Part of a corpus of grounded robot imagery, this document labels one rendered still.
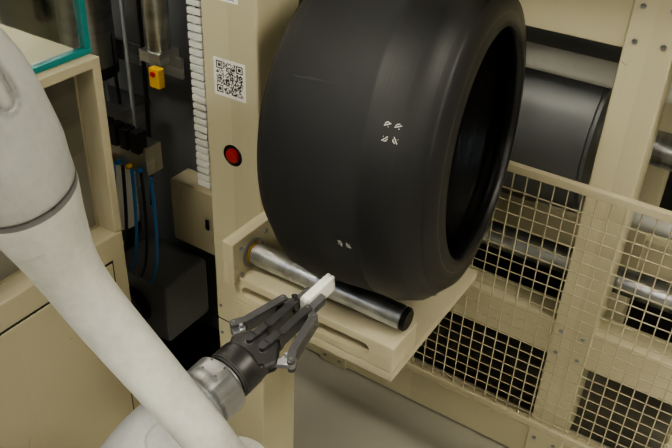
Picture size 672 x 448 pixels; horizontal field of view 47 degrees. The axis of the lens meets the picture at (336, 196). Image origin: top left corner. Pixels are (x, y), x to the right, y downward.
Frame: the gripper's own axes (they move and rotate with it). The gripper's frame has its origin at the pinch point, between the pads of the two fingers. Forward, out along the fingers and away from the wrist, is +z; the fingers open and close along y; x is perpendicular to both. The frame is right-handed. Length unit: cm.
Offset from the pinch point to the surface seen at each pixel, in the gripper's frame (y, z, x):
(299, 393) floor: 47, 41, 112
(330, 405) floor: 37, 44, 112
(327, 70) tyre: 6.6, 12.2, -32.0
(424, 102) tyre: -8.0, 15.3, -30.6
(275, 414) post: 28, 13, 73
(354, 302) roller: 2.1, 11.9, 13.8
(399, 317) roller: -6.7, 13.3, 13.1
